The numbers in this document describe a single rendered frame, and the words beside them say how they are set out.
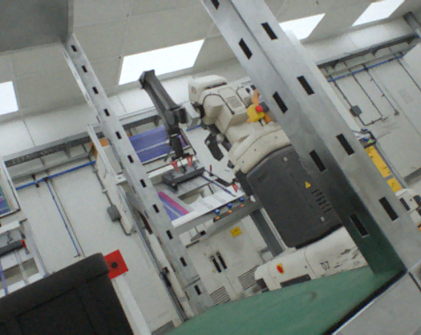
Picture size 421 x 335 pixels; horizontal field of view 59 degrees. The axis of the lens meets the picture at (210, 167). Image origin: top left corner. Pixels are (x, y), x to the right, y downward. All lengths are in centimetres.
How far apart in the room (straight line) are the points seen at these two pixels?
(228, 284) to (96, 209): 216
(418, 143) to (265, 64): 735
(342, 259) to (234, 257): 155
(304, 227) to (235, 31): 134
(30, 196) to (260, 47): 438
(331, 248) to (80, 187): 356
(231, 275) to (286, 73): 267
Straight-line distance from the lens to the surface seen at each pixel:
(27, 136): 491
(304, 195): 158
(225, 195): 280
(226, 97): 210
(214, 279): 285
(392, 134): 726
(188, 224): 254
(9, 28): 77
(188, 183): 303
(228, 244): 294
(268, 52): 28
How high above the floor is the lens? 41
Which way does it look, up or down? 13 degrees up
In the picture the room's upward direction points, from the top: 29 degrees counter-clockwise
